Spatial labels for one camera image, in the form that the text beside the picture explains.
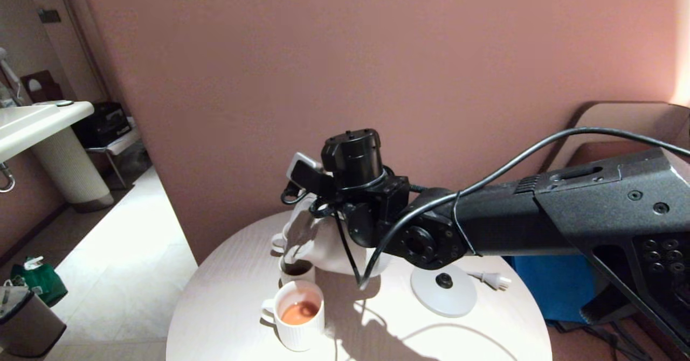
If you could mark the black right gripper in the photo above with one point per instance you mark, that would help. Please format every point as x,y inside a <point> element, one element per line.
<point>356,161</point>

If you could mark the white electric kettle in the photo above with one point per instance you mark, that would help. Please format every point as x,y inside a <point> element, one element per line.
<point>329,253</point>

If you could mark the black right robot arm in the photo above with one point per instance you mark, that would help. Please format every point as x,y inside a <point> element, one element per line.
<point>539,221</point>

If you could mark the medium white ribbed mug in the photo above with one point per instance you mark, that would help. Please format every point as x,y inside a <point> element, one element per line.
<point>274,244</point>

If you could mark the small white mug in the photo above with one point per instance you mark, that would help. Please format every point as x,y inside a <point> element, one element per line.
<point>288,279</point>

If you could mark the round white kettle base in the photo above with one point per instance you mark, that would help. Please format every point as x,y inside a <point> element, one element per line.
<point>436,299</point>

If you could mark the large white ribbed mug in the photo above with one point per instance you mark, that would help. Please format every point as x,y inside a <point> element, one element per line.
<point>299,337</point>

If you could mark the white power plug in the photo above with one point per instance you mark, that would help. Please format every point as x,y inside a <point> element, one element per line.
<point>496,281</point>

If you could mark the blue cushion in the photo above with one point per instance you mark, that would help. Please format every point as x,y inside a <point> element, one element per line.
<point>555,291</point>

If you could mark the black box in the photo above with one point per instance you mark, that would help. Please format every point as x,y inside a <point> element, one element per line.
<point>105,126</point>

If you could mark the beige leaning board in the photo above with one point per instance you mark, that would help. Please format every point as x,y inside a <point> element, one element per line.
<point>636,116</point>

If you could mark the round dish on counter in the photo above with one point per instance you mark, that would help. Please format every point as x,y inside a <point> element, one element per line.
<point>66,103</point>

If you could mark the beige door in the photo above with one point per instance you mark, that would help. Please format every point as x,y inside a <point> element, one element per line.
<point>70,54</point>

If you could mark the white sink counter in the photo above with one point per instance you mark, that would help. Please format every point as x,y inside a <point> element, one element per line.
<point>32,129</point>

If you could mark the green bag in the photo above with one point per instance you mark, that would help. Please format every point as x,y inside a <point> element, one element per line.
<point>46,285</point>

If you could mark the chrome drain pipe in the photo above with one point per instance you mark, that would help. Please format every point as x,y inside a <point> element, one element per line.
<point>6,173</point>

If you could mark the brown trash bin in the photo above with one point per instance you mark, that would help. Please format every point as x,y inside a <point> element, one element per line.
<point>29,328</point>

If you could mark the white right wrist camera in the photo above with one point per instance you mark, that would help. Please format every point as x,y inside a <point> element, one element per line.
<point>304,169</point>

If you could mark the white ribbed pedestal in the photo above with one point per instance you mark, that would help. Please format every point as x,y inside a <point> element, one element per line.
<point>70,172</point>

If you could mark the brown wall tissue holder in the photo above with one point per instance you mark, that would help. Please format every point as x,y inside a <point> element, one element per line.
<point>48,89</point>

